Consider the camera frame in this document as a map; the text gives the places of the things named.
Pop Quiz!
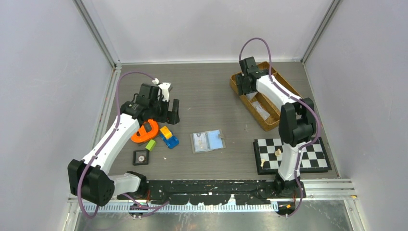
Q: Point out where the white printed credit card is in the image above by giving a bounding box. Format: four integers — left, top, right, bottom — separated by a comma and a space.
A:
192, 132, 209, 153

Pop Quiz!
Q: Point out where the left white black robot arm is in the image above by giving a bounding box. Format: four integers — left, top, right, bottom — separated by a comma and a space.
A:
67, 82, 180, 206

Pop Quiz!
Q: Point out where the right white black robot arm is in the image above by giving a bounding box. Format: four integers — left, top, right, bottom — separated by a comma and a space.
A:
236, 57, 317, 198

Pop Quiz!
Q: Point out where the blue yellow toy car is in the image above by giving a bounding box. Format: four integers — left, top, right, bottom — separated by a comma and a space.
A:
159, 126, 179, 149

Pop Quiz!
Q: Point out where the orange tape dispenser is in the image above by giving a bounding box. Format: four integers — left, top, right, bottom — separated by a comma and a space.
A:
130, 119, 159, 144

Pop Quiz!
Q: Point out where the green block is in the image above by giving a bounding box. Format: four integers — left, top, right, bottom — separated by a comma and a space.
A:
145, 139, 156, 152

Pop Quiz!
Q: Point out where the woven wicker divided tray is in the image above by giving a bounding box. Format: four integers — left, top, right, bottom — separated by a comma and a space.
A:
239, 67, 301, 131

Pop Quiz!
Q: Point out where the small black square box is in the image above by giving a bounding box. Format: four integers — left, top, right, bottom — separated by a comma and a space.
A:
132, 149, 149, 166

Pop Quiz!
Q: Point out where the black white chessboard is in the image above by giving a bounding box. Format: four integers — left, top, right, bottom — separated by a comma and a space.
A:
253, 138, 332, 175

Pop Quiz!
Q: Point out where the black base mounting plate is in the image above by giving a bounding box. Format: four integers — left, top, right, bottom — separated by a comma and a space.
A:
116, 179, 304, 206

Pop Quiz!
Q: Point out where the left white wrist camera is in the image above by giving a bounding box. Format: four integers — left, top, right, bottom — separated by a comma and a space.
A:
152, 78, 172, 102

